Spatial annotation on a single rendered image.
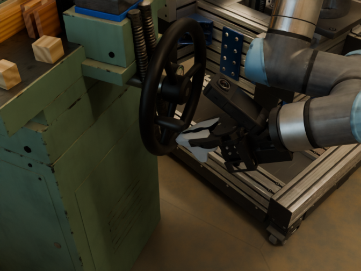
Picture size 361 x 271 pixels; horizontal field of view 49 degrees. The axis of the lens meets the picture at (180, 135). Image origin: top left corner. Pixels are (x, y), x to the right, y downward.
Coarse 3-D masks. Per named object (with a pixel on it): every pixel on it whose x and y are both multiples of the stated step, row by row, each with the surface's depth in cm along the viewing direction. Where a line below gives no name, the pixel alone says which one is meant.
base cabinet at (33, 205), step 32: (128, 96) 102; (96, 128) 91; (128, 128) 107; (0, 160) 87; (32, 160) 81; (64, 160) 83; (96, 160) 96; (128, 160) 112; (0, 192) 97; (32, 192) 90; (64, 192) 87; (96, 192) 100; (128, 192) 119; (0, 224) 110; (32, 224) 101; (64, 224) 93; (96, 224) 105; (128, 224) 125; (0, 256) 128; (32, 256) 115; (64, 256) 105; (96, 256) 110; (128, 256) 134
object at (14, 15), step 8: (16, 8) 81; (0, 16) 79; (8, 16) 79; (16, 16) 80; (0, 24) 77; (8, 24) 79; (16, 24) 81; (24, 24) 83; (0, 32) 78; (8, 32) 80; (16, 32) 82; (0, 40) 78
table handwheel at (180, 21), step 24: (192, 24) 77; (168, 48) 70; (168, 72) 75; (192, 72) 87; (144, 96) 69; (168, 96) 81; (192, 96) 94; (144, 120) 71; (144, 144) 76; (168, 144) 85
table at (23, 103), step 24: (0, 48) 77; (24, 48) 77; (72, 48) 77; (24, 72) 71; (48, 72) 71; (72, 72) 77; (96, 72) 78; (120, 72) 76; (0, 96) 65; (24, 96) 67; (48, 96) 73; (0, 120) 64; (24, 120) 68
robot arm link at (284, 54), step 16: (288, 0) 63; (304, 0) 62; (320, 0) 63; (272, 16) 65; (288, 16) 63; (304, 16) 62; (272, 32) 65; (288, 32) 63; (304, 32) 63; (256, 48) 65; (272, 48) 64; (288, 48) 63; (304, 48) 64; (256, 64) 65; (272, 64) 64; (288, 64) 63; (304, 64) 63; (256, 80) 68; (272, 80) 66; (288, 80) 64; (304, 80) 63
